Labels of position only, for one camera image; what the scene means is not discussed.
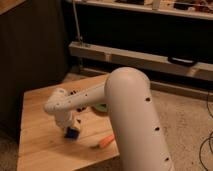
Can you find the wooden table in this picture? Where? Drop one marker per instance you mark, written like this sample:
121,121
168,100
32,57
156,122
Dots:
42,145

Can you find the dark wooden cabinet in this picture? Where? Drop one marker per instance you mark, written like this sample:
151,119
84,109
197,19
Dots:
32,54

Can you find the metal pole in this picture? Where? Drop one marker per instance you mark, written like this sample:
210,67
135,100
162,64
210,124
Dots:
79,37

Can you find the upper white shelf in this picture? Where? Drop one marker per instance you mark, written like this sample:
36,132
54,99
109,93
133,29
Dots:
142,8

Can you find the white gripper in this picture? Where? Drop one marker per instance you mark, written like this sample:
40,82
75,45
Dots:
69,124

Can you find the white shelf beam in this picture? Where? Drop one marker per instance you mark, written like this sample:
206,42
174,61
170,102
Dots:
140,60

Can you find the black handle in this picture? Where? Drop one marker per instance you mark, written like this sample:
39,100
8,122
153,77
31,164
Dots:
182,62

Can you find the green plate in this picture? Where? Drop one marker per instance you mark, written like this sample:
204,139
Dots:
100,108

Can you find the orange toy carrot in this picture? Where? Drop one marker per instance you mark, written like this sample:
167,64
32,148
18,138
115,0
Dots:
104,142

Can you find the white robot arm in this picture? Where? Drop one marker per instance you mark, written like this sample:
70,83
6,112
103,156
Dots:
134,119

